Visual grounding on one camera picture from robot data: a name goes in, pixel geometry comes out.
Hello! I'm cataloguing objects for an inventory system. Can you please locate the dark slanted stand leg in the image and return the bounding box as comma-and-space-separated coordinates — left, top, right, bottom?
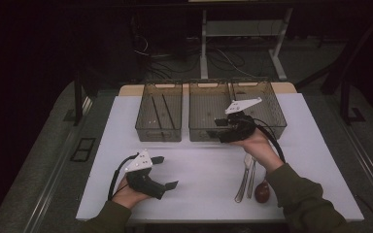
294, 9, 373, 96

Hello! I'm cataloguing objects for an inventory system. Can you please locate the brown wooden spoon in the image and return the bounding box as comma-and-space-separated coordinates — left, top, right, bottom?
254, 179, 271, 204

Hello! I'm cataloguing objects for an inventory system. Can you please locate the metal floor rail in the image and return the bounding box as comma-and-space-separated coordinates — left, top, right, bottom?
22, 96, 93, 233
341, 120, 373, 212

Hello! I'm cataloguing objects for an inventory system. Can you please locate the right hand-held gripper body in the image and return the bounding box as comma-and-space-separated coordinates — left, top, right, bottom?
218, 96, 263, 144

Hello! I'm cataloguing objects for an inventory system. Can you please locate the smoky clear plastic bin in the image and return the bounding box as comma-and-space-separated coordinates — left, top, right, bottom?
135, 81, 184, 143
231, 79, 288, 141
187, 80, 236, 143

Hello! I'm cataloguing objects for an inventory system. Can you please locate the person's right hand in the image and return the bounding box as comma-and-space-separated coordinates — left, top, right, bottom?
231, 127, 286, 174

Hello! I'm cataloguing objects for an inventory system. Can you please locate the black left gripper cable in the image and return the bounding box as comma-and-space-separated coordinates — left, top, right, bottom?
107, 153, 139, 202

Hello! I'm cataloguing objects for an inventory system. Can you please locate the white table cover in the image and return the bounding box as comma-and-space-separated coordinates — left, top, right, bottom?
76, 92, 365, 222

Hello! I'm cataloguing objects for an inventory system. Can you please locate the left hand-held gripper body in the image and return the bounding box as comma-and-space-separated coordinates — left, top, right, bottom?
124, 149, 168, 201

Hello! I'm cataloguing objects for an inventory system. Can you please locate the person's left hand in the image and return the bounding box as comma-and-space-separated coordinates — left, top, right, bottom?
111, 176, 152, 210

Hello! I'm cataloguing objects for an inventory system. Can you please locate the white metal desk frame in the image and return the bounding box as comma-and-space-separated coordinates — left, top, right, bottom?
199, 8, 294, 82

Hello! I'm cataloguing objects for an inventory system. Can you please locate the black metal stand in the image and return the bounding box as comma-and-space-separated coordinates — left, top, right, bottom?
62, 72, 85, 127
339, 77, 367, 125

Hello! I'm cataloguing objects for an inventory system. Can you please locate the silver fork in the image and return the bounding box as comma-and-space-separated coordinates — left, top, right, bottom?
246, 156, 257, 200

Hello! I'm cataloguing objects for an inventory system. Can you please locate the tangle of floor cables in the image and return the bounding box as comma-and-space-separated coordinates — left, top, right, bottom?
130, 16, 263, 81

